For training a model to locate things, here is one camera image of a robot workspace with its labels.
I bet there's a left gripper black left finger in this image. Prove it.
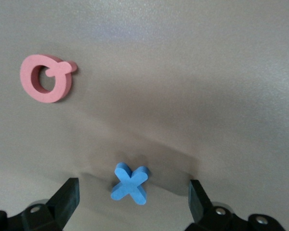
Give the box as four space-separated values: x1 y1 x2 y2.
0 177 80 231

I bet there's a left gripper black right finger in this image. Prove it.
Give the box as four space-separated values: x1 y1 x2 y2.
183 179 286 231

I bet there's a blue foam letter X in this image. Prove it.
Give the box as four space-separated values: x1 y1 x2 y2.
110 162 151 206

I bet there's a pink foam letter Q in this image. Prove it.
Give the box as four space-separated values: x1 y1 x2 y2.
19 54 78 104

